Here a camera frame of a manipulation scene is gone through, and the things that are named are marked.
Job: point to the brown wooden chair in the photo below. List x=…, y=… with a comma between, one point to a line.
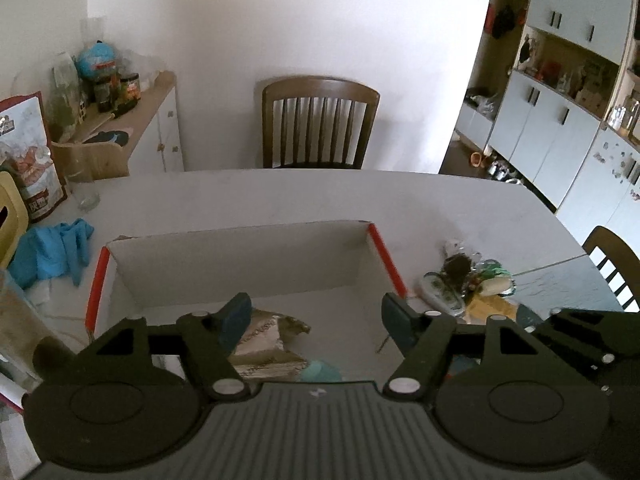
x=618, y=265
x=313, y=122

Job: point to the white wooden sideboard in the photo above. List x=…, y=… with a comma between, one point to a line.
x=152, y=126

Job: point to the white wall cabinet unit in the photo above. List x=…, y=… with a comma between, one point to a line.
x=548, y=84

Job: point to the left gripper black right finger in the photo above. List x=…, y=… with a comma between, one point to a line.
x=493, y=390

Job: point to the cardboard tray on sideboard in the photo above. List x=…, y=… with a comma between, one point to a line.
x=102, y=156

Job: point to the red and white cardboard box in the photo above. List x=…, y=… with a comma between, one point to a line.
x=331, y=275

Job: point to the yellow small box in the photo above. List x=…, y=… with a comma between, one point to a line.
x=483, y=307

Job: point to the tall clear glass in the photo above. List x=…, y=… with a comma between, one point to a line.
x=31, y=351

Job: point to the red white snack bag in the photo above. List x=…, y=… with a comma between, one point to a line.
x=26, y=155

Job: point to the green white cat pouch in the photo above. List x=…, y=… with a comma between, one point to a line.
x=493, y=279

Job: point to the grey correction tape dispenser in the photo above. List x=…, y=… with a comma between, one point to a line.
x=439, y=295

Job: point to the small clear glass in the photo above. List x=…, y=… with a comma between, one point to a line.
x=80, y=183

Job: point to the light blue round puff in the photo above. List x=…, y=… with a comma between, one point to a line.
x=319, y=371

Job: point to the silver foil snack packet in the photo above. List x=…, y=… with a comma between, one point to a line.
x=263, y=353

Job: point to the blue globe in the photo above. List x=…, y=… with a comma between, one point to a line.
x=96, y=62

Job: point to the blue cloth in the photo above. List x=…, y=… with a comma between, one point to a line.
x=52, y=252

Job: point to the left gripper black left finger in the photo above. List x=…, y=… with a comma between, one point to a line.
x=139, y=392

